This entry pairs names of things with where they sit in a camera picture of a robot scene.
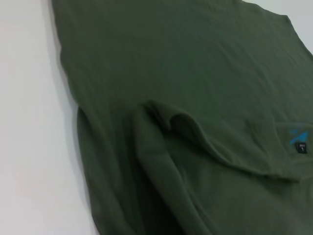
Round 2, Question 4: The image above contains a dark green FREE shirt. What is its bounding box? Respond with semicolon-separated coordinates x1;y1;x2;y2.
50;0;313;235

